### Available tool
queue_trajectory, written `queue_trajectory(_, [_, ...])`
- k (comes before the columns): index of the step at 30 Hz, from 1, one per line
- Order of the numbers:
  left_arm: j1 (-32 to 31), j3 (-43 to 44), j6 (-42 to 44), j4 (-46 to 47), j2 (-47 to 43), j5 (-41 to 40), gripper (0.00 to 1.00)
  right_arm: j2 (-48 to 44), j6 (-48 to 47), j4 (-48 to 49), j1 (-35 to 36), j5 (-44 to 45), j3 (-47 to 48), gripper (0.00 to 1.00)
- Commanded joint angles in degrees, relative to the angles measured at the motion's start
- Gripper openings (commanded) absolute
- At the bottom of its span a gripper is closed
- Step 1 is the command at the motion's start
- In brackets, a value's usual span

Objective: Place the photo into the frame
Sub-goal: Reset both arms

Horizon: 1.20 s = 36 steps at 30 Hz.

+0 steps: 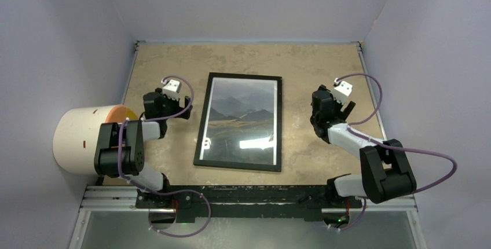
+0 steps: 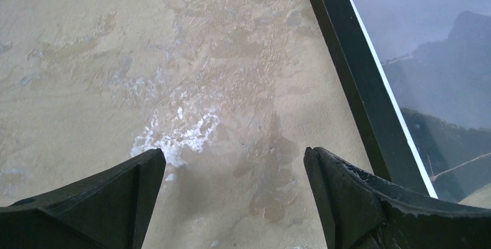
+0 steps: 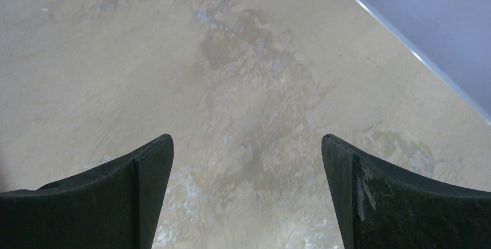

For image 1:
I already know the black wooden picture frame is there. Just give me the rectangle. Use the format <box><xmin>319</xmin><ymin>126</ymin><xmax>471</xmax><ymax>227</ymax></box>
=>
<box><xmin>193</xmin><ymin>72</ymin><xmax>284</xmax><ymax>173</ymax></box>

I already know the mountain landscape photo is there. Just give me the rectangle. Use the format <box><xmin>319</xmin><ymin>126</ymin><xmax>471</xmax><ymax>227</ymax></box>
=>
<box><xmin>199</xmin><ymin>78</ymin><xmax>279</xmax><ymax>166</ymax></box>

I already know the clear acrylic sheet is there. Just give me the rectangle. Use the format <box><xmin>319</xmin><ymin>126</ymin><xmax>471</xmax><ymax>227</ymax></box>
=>
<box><xmin>199</xmin><ymin>78</ymin><xmax>279</xmax><ymax>166</ymax></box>

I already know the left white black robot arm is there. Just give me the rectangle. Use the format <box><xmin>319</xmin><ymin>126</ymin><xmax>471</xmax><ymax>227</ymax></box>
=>
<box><xmin>93</xmin><ymin>88</ymin><xmax>193</xmax><ymax>208</ymax></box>

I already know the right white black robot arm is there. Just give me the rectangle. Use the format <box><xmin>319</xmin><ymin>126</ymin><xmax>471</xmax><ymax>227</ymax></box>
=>
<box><xmin>310</xmin><ymin>85</ymin><xmax>417</xmax><ymax>207</ymax></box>

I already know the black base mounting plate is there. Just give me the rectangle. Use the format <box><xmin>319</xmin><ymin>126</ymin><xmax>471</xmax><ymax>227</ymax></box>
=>
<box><xmin>135</xmin><ymin>185</ymin><xmax>362</xmax><ymax>223</ymax></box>

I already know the white cylinder orange lid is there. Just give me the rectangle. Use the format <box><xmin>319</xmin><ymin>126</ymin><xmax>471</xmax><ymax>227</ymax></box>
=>
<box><xmin>52</xmin><ymin>105</ymin><xmax>137</xmax><ymax>175</ymax></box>

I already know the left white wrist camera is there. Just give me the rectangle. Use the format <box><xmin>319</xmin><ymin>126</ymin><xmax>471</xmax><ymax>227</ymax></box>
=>
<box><xmin>161</xmin><ymin>79</ymin><xmax>182</xmax><ymax>101</ymax></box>

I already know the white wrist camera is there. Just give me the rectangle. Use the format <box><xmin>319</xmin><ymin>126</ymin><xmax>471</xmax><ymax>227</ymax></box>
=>
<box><xmin>331</xmin><ymin>80</ymin><xmax>353</xmax><ymax>105</ymax></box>
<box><xmin>161</xmin><ymin>79</ymin><xmax>182</xmax><ymax>101</ymax></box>

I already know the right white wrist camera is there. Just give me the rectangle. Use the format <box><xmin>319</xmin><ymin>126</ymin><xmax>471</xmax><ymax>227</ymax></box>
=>
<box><xmin>331</xmin><ymin>80</ymin><xmax>353</xmax><ymax>105</ymax></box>

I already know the aluminium rail frame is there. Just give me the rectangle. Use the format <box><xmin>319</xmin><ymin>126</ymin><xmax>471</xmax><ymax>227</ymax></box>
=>
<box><xmin>71</xmin><ymin>43</ymin><xmax>426</xmax><ymax>248</ymax></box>

